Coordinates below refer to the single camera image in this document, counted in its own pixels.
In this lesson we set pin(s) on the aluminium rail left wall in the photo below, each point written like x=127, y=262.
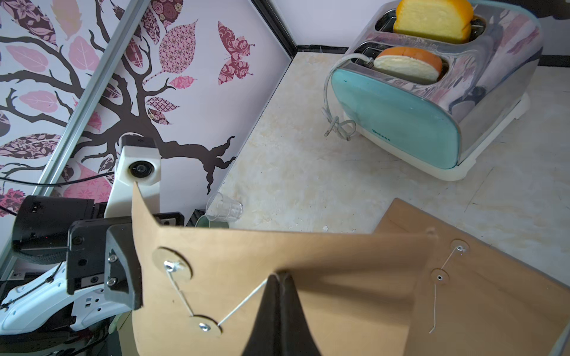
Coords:
x=57, y=59

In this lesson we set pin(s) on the mint green toaster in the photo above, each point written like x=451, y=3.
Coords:
x=441, y=127

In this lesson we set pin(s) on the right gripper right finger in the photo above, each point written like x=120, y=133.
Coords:
x=296, y=338

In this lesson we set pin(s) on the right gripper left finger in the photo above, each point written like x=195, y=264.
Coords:
x=265, y=338

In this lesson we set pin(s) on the clear plastic cup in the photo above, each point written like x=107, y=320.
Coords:
x=223, y=208

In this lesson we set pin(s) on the brown file bag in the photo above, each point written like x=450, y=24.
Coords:
x=236, y=292
x=473, y=299

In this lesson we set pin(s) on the green cup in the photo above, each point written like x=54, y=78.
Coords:
x=205, y=222

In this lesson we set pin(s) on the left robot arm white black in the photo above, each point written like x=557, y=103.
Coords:
x=39, y=317

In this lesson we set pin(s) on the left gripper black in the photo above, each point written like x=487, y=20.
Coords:
x=102, y=251

